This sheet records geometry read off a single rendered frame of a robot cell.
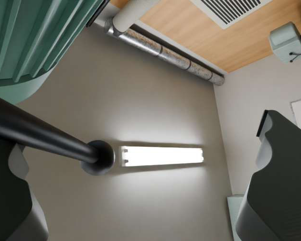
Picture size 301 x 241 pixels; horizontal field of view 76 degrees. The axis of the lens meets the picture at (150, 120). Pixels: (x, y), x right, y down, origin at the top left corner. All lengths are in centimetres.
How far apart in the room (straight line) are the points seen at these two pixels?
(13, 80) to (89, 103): 155
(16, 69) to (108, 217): 161
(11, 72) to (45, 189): 136
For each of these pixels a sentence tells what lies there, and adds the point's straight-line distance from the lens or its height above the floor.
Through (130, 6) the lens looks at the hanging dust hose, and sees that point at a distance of 187.
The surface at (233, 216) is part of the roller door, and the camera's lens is 311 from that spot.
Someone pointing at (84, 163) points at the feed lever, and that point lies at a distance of 19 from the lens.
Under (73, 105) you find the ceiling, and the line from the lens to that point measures 169.
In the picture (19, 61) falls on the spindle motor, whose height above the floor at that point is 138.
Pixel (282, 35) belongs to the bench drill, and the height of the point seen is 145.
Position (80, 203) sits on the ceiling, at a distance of 163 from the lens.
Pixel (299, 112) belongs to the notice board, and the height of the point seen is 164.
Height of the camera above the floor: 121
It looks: 45 degrees up
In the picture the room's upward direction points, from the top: 110 degrees counter-clockwise
